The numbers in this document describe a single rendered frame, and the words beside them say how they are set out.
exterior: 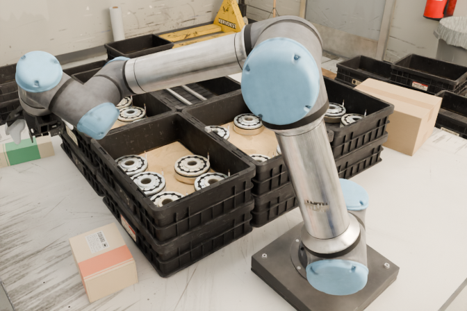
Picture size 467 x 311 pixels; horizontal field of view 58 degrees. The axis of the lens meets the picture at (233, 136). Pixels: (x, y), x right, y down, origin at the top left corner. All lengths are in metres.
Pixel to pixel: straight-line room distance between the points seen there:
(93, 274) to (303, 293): 0.49
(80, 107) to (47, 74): 0.08
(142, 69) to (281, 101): 0.35
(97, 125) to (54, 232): 0.58
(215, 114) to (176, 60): 0.64
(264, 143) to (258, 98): 0.76
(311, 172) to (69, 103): 0.45
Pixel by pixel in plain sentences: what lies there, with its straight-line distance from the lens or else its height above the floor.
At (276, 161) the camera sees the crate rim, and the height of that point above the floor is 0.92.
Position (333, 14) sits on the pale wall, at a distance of 4.68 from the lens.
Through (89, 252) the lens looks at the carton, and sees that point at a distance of 1.14.
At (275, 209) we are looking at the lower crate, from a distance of 1.27.
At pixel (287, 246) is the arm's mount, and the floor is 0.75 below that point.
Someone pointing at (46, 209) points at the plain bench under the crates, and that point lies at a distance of 1.43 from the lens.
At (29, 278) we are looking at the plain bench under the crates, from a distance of 1.24.
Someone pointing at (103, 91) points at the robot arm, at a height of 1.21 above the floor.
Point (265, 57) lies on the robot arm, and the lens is 0.62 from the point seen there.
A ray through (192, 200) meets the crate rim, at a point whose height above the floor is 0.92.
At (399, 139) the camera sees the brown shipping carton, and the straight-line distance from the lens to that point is 1.69.
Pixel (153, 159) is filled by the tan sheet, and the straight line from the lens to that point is 1.33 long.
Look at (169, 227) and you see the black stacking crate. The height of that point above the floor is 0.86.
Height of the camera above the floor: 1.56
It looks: 31 degrees down
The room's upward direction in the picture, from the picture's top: 1 degrees clockwise
